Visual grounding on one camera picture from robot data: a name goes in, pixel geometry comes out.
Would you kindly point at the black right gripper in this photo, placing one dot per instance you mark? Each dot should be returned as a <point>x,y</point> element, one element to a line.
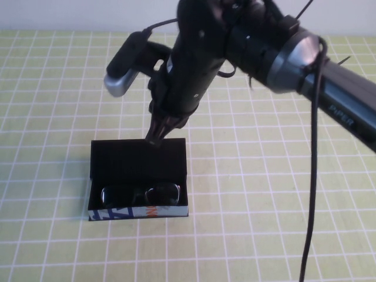
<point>188,85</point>

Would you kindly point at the black printed glasses case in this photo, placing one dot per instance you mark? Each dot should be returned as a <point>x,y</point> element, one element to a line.
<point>123,164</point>

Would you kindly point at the black framed glasses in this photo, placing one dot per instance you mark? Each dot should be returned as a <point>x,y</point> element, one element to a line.
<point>158,194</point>

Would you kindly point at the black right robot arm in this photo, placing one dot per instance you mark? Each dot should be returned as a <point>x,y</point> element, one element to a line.
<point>337,97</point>

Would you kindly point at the green checkered tablecloth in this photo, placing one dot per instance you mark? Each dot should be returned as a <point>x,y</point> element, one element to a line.
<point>264,191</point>

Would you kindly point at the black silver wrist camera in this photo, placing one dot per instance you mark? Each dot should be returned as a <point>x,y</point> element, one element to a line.
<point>120,82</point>

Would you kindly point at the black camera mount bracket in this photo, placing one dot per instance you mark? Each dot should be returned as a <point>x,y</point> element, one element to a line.
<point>155,54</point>

